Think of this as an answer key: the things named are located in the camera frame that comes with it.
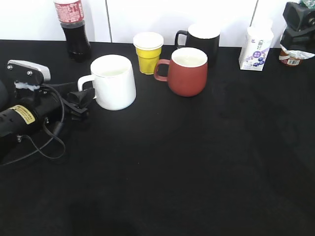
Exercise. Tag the blueberry yogurt carton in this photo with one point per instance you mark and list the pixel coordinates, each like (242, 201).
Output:
(254, 53)

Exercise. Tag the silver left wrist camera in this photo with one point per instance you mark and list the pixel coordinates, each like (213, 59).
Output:
(27, 75)

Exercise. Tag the black ceramic mug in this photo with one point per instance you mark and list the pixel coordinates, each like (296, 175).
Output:
(203, 37)

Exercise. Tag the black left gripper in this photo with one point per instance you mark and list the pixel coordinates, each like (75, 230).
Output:
(44, 103)

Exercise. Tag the red ceramic mug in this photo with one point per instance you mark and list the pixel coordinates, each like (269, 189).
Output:
(187, 71)

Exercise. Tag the white ceramic mug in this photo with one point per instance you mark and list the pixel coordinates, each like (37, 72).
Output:
(113, 82)

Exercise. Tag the small red yogurt cup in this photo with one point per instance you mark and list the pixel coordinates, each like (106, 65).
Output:
(293, 57)

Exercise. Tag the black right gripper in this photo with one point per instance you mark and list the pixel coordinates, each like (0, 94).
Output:
(299, 34)

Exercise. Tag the yellow cup white lid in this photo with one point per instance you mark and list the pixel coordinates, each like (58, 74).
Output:
(148, 49)

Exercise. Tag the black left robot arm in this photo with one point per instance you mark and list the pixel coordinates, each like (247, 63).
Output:
(39, 134)

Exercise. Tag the cola bottle red label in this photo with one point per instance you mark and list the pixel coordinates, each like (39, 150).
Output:
(71, 17)

